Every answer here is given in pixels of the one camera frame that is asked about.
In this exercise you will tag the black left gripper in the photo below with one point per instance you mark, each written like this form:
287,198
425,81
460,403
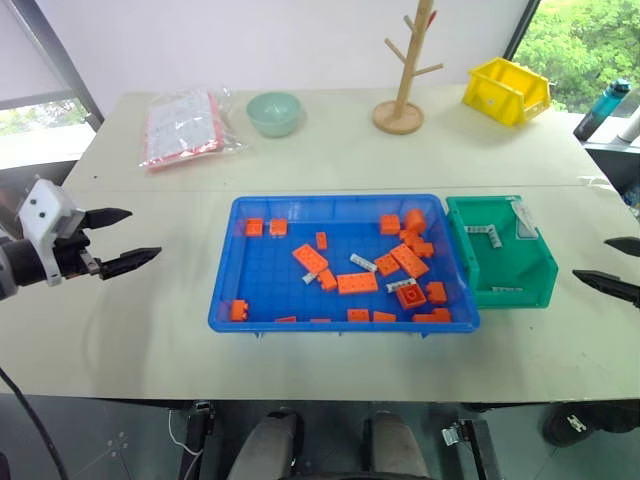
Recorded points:
72,255

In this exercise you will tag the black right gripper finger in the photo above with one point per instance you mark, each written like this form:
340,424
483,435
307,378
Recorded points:
625,246
612,287

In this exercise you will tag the clear label card holder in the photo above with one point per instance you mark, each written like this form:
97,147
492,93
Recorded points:
525,220

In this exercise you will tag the green plastic bin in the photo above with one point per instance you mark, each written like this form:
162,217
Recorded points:
505,265

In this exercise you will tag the clear plastic bag of sheets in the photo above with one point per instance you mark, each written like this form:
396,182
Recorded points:
185,127

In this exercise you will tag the small orange block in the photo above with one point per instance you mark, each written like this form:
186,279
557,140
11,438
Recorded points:
320,320
358,315
422,249
239,310
278,227
436,293
321,240
389,225
416,221
328,280
384,316
409,237
386,265
286,319
254,227

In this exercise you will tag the blue water bottle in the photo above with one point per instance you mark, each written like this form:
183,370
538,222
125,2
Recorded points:
597,112

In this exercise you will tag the black shoe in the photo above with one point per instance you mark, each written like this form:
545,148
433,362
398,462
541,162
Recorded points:
585,425

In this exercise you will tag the blue plastic tray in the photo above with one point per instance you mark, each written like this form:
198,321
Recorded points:
260,270

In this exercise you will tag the long orange block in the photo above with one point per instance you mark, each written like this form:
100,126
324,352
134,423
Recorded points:
434,316
357,283
410,261
310,258

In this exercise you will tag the yellow plastic bin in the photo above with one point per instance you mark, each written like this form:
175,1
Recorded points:
495,100

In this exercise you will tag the pale green bowl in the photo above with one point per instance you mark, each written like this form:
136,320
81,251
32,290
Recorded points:
275,117

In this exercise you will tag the dark orange square brick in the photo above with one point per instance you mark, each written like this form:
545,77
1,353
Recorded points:
411,297

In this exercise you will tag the white roller blind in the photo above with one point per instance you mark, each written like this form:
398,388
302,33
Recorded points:
25,55

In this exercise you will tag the grey rounded robot leg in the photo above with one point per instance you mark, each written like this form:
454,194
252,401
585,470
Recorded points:
397,445
267,447

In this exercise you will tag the wooden mug tree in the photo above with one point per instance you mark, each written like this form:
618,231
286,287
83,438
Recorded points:
398,116

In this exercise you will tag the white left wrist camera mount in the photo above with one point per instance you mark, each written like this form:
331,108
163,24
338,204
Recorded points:
42,210

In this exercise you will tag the black table leg bracket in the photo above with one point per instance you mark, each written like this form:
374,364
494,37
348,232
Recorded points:
475,445
200,427

